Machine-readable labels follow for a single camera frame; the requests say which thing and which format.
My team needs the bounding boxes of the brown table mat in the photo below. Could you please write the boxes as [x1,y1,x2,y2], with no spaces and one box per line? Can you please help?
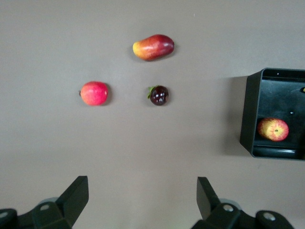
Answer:
[0,0,305,229]

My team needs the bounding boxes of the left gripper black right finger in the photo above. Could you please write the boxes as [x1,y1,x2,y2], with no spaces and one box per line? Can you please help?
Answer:
[192,177,296,229]

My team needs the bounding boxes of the black plastic box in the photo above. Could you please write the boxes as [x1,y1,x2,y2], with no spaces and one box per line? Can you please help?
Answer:
[239,68,305,161]

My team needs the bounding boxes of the red yellow mango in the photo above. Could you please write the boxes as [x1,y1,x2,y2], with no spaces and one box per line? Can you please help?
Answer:
[132,34,175,62]

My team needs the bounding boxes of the dark purple mangosteen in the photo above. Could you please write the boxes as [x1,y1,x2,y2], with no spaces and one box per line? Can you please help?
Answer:
[146,85,170,107]

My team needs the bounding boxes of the red yellow apple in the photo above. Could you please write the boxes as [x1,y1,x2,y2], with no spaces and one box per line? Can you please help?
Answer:
[256,117,290,143]

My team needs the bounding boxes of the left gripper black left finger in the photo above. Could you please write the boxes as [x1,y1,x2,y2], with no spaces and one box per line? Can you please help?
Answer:
[0,176,89,229]

